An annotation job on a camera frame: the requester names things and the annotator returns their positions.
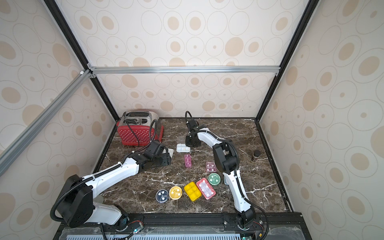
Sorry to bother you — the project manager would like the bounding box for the magenta pillbox clear lid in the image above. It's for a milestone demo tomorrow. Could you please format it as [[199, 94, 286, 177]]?
[[206, 162, 217, 173]]

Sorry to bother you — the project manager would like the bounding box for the dark blue round pillbox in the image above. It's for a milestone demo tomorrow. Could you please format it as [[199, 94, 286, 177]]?
[[156, 189, 169, 203]]

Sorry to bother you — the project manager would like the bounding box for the yellow round pillbox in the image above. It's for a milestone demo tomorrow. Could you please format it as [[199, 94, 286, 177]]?
[[169, 186, 183, 200]]

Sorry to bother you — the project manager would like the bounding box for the green round pillbox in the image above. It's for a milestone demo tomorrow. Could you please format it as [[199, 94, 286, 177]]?
[[208, 173, 222, 186]]

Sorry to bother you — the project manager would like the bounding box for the yellow lidded rectangular pillbox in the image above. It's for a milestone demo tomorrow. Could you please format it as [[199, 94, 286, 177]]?
[[184, 182, 202, 202]]

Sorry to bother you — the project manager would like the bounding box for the red rectangular pillbox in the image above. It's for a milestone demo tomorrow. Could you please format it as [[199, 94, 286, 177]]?
[[196, 178, 216, 200]]

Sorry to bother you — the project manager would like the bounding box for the white six-cell pillbox clear lid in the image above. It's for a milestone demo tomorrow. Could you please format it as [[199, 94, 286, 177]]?
[[168, 149, 174, 158]]

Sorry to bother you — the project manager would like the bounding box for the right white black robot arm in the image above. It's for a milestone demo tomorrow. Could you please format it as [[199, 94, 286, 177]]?
[[185, 111, 257, 229]]

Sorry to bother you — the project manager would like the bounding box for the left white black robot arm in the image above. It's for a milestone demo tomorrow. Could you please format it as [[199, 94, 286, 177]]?
[[50, 120, 172, 230]]

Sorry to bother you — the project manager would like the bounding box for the red and silver toaster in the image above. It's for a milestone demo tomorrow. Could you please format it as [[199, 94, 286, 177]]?
[[117, 111, 164, 147]]

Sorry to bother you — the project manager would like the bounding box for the small dark brown bottle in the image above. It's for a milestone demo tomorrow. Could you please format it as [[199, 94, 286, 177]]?
[[251, 150, 261, 162]]

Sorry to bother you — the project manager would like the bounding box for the black toaster power cord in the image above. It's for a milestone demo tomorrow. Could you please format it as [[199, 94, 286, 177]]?
[[123, 118, 141, 148]]

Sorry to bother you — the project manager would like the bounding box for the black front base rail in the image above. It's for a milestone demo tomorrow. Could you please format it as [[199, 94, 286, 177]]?
[[54, 213, 311, 240]]

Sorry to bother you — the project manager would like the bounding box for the rear aluminium frame rail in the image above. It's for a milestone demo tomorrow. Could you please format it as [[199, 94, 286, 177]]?
[[90, 66, 281, 74]]

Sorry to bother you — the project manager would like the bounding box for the aluminium frame rail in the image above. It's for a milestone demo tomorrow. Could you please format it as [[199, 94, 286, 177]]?
[[1, 70, 91, 175], [90, 66, 281, 74]]

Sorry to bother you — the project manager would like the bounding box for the left aluminium frame rail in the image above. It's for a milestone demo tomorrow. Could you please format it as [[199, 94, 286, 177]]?
[[1, 70, 91, 175]]

